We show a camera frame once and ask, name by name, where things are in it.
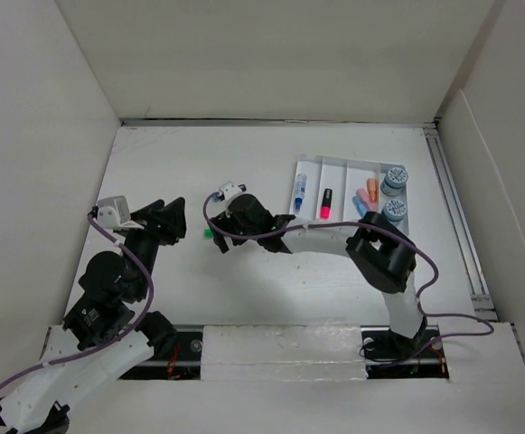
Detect pink translucent marker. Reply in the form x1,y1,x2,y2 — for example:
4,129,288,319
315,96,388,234
356,188,376,211

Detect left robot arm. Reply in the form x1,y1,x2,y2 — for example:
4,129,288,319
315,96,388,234
0,196,186,433

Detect aluminium rail back edge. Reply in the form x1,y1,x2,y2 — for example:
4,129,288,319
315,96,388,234
121,118,436,128

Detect aluminium rail right side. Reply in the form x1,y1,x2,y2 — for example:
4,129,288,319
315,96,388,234
423,124,499,322

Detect white foam block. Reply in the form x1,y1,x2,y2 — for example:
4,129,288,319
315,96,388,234
201,325,367,382

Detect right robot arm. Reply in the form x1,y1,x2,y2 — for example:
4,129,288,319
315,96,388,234
202,191,427,362

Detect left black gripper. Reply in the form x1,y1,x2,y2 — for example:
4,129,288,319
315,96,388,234
124,195,186,298

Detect blue round jar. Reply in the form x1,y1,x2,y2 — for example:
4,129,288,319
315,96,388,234
380,166,408,197
381,198,408,223

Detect clear glue bottle blue cap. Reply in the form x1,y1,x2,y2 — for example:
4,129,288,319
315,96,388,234
293,174,307,213

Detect white divided organizer tray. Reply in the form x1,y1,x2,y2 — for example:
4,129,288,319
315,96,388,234
288,155,408,234

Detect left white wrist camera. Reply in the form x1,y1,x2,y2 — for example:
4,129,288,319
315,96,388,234
93,195,143,231

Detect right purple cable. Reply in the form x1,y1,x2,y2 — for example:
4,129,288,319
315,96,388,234
202,190,498,366

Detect light blue translucent marker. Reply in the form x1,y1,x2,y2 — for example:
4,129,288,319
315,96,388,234
352,195,370,218

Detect orange translucent marker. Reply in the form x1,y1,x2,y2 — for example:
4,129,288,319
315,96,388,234
367,178,379,203

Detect pink cap black highlighter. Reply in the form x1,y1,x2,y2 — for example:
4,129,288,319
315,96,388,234
320,188,333,221

